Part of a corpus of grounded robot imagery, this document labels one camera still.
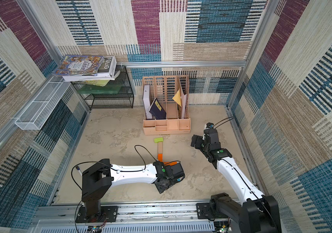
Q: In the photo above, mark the white binder in organizer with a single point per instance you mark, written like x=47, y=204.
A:
x=146, y=101

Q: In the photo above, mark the white wire mesh basket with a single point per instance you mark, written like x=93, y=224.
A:
x=41, y=107

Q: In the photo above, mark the green folder on shelf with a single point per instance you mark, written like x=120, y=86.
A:
x=94, y=89

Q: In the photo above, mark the colourful illustrated book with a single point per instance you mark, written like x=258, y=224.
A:
x=79, y=65

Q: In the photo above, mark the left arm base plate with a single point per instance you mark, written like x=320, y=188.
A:
x=106, y=214

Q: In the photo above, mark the natural wood building block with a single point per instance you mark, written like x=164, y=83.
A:
x=160, y=148

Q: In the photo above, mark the pink folder in organizer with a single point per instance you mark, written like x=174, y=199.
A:
x=184, y=88

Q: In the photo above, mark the yellow paper envelope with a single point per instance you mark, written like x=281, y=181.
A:
x=177, y=98

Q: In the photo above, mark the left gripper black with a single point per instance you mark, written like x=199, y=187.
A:
x=162, y=189

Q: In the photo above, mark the peach desk file organizer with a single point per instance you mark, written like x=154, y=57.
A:
x=164, y=88

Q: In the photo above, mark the black wire shelf rack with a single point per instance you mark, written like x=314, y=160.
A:
x=124, y=99

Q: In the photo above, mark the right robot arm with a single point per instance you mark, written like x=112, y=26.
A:
x=256, y=212

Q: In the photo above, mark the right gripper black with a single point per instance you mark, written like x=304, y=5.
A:
x=200, y=141

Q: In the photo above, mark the orange block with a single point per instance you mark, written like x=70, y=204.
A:
x=160, y=157
x=171, y=163

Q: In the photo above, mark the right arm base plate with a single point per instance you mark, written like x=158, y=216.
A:
x=204, y=211

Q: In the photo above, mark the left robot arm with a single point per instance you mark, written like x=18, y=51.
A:
x=102, y=175

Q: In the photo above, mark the black and white Folio book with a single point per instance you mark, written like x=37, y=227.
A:
x=105, y=72

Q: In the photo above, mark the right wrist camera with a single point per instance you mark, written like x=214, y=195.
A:
x=208, y=127

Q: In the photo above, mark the black marker pen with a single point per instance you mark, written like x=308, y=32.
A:
x=79, y=170

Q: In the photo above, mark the green building block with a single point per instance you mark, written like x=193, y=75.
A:
x=158, y=140

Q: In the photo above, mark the dark navy notebook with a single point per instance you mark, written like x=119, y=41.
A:
x=157, y=111

